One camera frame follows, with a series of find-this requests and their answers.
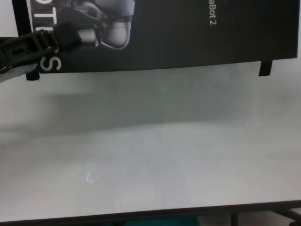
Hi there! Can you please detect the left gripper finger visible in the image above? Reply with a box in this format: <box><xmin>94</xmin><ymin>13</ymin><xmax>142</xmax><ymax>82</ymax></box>
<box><xmin>0</xmin><ymin>22</ymin><xmax>82</xmax><ymax>73</ymax></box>
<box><xmin>0</xmin><ymin>63</ymin><xmax>39</xmax><ymax>84</ymax></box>

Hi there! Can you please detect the black robot print poster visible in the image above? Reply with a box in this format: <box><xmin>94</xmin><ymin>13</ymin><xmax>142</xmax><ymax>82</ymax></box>
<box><xmin>23</xmin><ymin>0</ymin><xmax>300</xmax><ymax>74</ymax></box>

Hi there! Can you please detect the black tape strip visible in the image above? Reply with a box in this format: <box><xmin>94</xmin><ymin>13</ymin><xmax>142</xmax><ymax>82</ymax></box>
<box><xmin>258</xmin><ymin>60</ymin><xmax>273</xmax><ymax>78</ymax></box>
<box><xmin>13</xmin><ymin>0</ymin><xmax>40</xmax><ymax>82</ymax></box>

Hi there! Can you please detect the black table frame bar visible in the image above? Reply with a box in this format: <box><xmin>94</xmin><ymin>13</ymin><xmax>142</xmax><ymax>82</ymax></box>
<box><xmin>274</xmin><ymin>208</ymin><xmax>301</xmax><ymax>226</ymax></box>

